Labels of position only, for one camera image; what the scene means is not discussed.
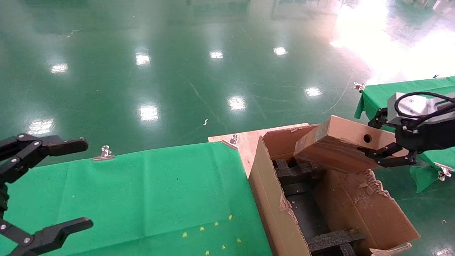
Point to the dark carton bottom liner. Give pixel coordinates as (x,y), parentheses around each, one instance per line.
(307,213)

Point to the black foam insert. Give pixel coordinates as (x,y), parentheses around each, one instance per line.
(334,241)
(295,170)

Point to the green tablecloth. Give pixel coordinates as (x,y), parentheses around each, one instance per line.
(142,199)
(380,96)

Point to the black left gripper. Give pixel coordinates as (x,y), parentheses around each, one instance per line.
(3,199)

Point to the large open cardboard carton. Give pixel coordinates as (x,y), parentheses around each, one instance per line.
(270,199)

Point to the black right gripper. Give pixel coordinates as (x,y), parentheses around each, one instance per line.
(433,133)

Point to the small cardboard box with hole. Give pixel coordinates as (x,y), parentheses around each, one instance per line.
(334,145)

